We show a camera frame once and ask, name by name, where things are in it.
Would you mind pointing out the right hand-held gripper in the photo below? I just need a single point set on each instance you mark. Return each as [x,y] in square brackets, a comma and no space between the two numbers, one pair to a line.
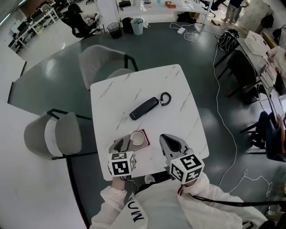
[186,167]

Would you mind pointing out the black backpack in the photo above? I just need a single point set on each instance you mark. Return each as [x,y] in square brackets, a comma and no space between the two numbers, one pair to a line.
[228,40]

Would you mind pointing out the grey upholstered chair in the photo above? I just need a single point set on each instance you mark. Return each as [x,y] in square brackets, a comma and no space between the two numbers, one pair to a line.
[51,136]
[100,60]

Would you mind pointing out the white perforated box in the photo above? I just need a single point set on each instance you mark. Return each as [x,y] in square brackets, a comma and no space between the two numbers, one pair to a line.
[257,43]

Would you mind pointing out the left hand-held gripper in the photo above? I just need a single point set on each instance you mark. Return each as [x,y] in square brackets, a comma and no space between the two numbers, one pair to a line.
[121,166]

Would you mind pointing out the white cup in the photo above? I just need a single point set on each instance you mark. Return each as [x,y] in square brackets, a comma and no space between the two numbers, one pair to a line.
[137,138]

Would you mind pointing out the black mesh waste bin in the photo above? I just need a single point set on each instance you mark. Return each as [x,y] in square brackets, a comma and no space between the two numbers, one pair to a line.
[114,30]

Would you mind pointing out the person's left forearm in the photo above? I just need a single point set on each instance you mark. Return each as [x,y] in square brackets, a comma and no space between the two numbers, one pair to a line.
[116,201]

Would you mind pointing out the orange box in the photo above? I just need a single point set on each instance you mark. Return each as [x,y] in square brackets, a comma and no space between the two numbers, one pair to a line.
[170,4]

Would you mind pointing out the black side chair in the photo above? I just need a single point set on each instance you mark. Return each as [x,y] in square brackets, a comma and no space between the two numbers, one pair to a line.
[242,69]

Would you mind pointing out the person's white jacket torso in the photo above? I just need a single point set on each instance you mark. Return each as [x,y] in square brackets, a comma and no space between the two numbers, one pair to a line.
[161,205]

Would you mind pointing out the black office chair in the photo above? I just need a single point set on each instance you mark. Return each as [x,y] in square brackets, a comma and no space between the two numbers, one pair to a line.
[77,25]

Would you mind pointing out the dark red square coaster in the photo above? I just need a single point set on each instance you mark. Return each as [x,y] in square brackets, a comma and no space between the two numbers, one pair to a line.
[144,139]

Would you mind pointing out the long white desk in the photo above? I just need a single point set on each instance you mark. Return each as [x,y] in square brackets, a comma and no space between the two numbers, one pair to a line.
[161,10]

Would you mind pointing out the person's right forearm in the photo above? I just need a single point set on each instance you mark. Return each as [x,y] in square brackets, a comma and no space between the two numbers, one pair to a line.
[212,201]

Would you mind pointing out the pale teal waste bin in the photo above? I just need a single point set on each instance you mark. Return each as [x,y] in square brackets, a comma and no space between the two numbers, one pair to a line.
[137,26]

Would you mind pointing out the black solid waste bin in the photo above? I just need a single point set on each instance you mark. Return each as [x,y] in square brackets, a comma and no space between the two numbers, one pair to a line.
[127,25]

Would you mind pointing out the black telephone handset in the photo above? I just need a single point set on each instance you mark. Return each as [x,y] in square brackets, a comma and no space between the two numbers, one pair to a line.
[144,108]

